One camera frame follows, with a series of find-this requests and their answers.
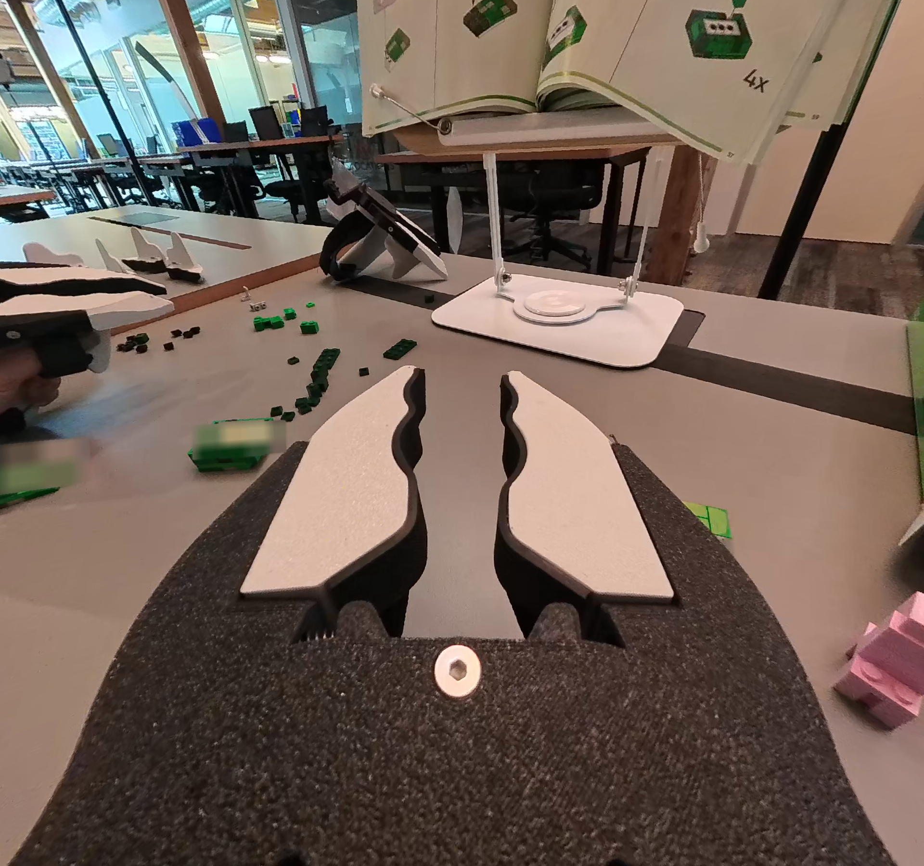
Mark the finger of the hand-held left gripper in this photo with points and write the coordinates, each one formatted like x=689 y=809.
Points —
x=65 y=272
x=108 y=310

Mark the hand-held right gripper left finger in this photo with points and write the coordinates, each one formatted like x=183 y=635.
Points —
x=339 y=490

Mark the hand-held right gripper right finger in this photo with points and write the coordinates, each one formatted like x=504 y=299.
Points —
x=577 y=498

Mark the green lego foot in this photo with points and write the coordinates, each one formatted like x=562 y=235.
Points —
x=25 y=498
x=224 y=460

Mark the scattered small green lego bricks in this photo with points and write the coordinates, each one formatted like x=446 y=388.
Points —
x=321 y=368

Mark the green pixelated lego block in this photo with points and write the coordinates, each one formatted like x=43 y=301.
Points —
x=711 y=519

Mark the green lego box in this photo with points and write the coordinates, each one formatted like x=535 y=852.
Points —
x=917 y=411

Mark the pink lego pig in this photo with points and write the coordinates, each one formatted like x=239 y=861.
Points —
x=888 y=664

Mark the open lego instruction booklet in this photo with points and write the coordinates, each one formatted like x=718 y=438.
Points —
x=650 y=14

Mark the white fin on black base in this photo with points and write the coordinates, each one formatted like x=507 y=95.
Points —
x=50 y=254
x=180 y=259
x=148 y=252
x=112 y=259

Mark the white book stand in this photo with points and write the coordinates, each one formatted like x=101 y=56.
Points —
x=621 y=332

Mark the black light stand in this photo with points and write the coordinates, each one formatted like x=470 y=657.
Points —
x=99 y=86

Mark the blue storage bins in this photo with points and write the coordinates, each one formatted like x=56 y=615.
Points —
x=198 y=133

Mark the long wooden office desk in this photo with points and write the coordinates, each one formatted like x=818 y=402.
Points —
x=260 y=146

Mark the black office chair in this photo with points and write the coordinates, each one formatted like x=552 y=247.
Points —
x=548 y=187

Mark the wooden desk with black legs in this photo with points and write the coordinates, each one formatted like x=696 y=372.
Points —
x=577 y=153

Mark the black metal leg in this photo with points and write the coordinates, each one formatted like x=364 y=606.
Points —
x=801 y=209

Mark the wooden post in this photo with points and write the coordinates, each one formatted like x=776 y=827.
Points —
x=678 y=216

